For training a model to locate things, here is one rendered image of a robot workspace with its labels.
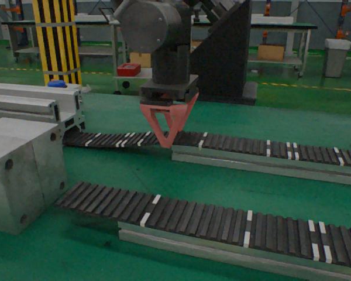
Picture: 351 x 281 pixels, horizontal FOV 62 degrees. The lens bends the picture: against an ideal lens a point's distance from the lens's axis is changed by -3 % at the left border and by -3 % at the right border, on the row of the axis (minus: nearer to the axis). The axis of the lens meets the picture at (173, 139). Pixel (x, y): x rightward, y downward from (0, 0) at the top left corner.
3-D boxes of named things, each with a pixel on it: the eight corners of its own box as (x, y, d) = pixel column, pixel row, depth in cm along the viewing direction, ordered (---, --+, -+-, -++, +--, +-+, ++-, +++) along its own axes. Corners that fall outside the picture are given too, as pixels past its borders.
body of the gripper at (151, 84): (138, 99, 42) (136, 45, 39) (161, 83, 51) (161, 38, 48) (182, 103, 41) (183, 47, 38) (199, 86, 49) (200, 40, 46)
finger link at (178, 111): (140, 150, 46) (137, 90, 42) (156, 133, 52) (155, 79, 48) (183, 156, 44) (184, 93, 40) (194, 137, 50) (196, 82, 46)
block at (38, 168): (79, 179, 43) (69, 117, 39) (17, 236, 32) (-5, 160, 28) (29, 170, 45) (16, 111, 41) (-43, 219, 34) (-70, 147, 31)
